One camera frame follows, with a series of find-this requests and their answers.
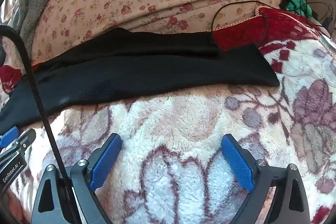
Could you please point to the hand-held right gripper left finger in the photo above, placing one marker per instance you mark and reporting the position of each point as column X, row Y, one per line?
column 105, row 163

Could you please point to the green cloth item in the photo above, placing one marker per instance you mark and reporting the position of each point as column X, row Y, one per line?
column 295, row 2

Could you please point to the black sock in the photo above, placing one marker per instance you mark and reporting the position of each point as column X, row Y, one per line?
column 131, row 69

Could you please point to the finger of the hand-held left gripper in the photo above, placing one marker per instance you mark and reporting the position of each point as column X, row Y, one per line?
column 26, row 138
column 8, row 138

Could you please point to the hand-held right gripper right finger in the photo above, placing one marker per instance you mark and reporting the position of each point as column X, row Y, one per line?
column 236, row 161

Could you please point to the white red fleece blanket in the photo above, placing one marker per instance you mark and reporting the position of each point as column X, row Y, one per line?
column 183, row 121

